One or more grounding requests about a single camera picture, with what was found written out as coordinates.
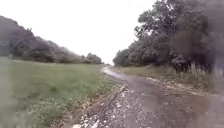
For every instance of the wet grey paved path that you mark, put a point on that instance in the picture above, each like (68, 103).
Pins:
(146, 106)

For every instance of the grass verge with leaves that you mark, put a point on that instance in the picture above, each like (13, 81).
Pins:
(166, 75)

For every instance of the dense wood of trees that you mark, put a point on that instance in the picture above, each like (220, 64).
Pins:
(176, 36)

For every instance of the green grass field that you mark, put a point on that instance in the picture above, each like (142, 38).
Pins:
(43, 83)

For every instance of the row of dark trees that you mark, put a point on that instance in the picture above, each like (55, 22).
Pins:
(33, 46)

